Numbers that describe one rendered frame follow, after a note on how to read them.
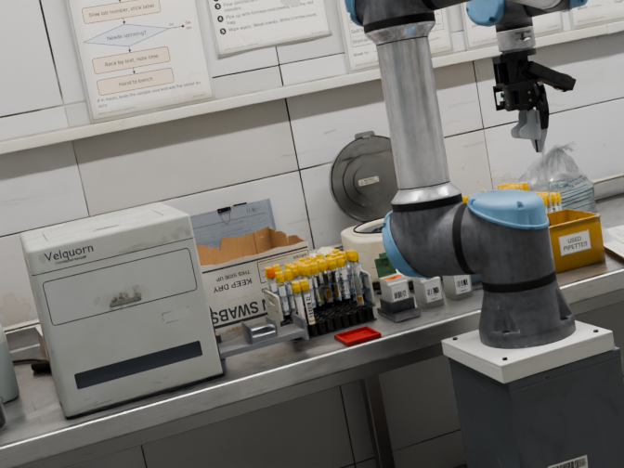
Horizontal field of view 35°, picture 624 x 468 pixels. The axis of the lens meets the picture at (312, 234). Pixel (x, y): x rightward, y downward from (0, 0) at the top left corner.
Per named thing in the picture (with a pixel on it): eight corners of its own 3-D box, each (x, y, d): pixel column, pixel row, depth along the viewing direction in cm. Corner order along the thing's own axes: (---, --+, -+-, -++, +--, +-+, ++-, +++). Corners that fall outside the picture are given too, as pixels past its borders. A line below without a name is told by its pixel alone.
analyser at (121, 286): (66, 422, 165) (24, 249, 159) (53, 382, 190) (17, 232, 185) (240, 372, 174) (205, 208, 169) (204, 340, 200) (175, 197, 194)
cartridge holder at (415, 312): (396, 322, 186) (393, 305, 185) (378, 314, 194) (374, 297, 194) (422, 316, 188) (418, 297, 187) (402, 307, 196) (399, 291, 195)
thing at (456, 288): (456, 301, 193) (450, 268, 192) (445, 297, 198) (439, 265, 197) (474, 296, 195) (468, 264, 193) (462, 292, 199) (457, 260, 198)
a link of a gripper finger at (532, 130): (518, 157, 201) (512, 112, 200) (544, 150, 203) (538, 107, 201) (526, 157, 198) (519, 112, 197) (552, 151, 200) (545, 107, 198)
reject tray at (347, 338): (347, 346, 177) (346, 342, 177) (334, 339, 183) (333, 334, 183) (381, 336, 179) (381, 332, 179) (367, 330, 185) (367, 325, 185)
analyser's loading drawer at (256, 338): (201, 370, 173) (196, 342, 172) (193, 361, 179) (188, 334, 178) (309, 339, 179) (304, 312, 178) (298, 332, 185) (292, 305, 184)
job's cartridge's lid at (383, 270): (373, 254, 191) (372, 254, 192) (379, 279, 191) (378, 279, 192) (392, 250, 192) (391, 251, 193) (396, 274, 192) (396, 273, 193)
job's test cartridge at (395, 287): (394, 313, 188) (388, 281, 187) (383, 308, 192) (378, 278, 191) (412, 307, 189) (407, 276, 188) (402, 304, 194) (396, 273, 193)
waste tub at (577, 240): (550, 276, 199) (542, 228, 197) (519, 266, 212) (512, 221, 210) (607, 261, 202) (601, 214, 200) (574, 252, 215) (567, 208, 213)
